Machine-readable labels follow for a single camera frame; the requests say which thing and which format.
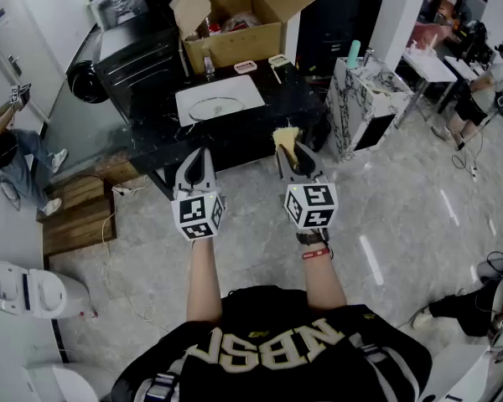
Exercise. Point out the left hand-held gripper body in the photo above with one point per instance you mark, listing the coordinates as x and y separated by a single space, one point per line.
195 214

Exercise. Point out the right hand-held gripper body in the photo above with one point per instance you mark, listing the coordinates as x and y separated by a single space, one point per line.
312 205

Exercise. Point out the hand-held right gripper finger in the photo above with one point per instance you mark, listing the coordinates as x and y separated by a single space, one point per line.
284 168
312 163

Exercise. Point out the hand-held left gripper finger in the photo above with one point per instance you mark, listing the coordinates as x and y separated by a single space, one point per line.
182 178
213 178

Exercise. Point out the yellow sponge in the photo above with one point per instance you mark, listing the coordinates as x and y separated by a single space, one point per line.
286 138

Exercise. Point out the person's left forearm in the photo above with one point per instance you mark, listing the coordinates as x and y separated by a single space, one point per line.
203 279

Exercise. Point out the person's right forearm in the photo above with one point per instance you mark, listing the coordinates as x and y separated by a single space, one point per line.
325 279

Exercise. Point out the black wristwatch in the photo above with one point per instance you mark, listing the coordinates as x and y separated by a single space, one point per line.
312 237

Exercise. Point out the red wristband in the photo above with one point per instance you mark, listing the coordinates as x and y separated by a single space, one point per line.
316 253

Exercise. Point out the white power strip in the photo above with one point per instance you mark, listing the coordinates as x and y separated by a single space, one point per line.
120 190

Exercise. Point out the white ceramic sink basin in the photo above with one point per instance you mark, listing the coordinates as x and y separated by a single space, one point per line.
251 94

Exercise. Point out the white veined marble cabinet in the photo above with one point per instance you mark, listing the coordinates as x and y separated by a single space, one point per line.
360 99

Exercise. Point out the cream slotted soap dish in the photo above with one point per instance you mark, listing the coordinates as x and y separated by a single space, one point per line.
278 60

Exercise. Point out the pink slotted soap dish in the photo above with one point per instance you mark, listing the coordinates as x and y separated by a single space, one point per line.
245 66

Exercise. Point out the chrome sink faucet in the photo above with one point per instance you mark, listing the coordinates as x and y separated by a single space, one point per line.
208 67

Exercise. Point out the wooden pallet steps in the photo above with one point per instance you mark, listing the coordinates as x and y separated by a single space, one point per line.
75 220

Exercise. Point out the teal bottle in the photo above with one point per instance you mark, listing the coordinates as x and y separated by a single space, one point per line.
354 55

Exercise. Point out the large open cardboard box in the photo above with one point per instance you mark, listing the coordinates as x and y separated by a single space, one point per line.
243 44

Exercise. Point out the glossy black round object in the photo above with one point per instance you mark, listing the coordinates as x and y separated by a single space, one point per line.
84 82

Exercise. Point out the small red capped fitting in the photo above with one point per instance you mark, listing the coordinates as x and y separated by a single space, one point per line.
88 313

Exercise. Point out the black lettered jersey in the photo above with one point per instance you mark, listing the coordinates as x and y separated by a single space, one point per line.
276 350

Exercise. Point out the white table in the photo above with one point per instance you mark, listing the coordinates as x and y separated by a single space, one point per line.
427 67
465 67

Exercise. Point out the clear plastic bag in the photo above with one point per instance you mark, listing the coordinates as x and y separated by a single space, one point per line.
239 21

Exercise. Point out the white toilet bowl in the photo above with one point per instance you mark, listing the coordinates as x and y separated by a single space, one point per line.
37 289

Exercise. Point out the plastic wrapped bundle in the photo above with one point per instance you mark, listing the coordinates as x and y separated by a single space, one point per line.
117 6

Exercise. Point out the white door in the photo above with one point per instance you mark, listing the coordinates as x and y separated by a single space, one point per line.
21 53

